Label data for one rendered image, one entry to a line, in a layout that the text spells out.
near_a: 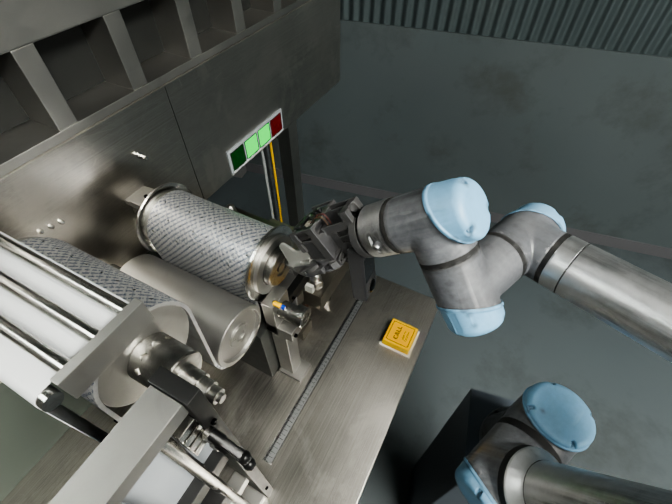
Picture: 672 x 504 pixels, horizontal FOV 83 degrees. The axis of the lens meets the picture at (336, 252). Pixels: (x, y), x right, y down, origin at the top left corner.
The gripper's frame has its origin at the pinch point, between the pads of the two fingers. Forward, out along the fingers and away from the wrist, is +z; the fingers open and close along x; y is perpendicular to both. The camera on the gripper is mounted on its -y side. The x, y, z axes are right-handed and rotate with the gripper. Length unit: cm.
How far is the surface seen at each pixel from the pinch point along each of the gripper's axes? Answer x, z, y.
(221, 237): 4.5, 6.2, 11.0
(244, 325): 12.1, 7.8, -3.2
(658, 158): -184, -33, -109
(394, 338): -12.3, 7.7, -37.7
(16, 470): 50, 49, -1
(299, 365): 4.5, 22.1, -27.2
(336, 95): -153, 92, 4
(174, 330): 22.4, -0.6, 8.1
